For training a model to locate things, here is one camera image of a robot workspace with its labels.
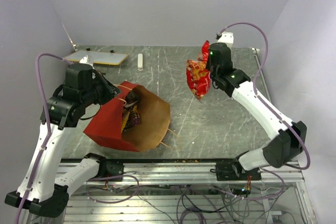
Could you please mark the red brown paper bag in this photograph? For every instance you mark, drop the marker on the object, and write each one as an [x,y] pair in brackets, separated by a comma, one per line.
[106,127]

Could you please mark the white board yellow edge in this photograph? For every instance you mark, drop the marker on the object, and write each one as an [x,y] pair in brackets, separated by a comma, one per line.
[103,58]

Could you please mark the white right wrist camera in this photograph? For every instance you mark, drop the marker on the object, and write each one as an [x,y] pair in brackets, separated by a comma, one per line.
[226,38]

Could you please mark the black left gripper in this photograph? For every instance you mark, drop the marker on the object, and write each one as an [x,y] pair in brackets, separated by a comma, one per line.
[111,91]

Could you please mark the black white snack packet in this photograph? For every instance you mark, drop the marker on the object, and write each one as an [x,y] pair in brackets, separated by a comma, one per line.
[131,99]

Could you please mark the purple snack packet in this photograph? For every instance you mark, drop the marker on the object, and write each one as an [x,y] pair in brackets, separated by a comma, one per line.
[134,118]

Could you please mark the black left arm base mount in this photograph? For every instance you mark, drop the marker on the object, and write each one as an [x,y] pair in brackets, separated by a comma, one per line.
[109,169]

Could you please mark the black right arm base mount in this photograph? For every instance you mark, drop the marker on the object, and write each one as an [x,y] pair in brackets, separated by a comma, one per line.
[229,169]

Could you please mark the orange red chips packet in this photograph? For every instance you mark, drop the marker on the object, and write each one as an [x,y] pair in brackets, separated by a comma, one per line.
[198,79]

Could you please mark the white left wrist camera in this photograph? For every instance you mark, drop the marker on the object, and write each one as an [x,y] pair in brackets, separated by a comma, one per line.
[87,59]

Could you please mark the red snack packet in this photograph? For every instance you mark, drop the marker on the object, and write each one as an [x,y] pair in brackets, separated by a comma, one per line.
[204,51]

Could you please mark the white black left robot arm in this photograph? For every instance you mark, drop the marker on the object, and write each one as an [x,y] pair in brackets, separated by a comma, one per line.
[42,192]

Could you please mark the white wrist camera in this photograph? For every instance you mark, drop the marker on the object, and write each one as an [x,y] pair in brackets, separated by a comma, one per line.
[87,59]
[226,38]

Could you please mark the white marker pen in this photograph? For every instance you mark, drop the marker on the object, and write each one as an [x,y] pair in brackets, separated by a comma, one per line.
[140,63]

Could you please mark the aluminium frame rail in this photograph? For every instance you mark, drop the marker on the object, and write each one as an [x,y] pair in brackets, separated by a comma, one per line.
[184,172]

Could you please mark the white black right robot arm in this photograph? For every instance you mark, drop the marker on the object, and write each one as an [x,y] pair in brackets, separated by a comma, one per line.
[286,137]

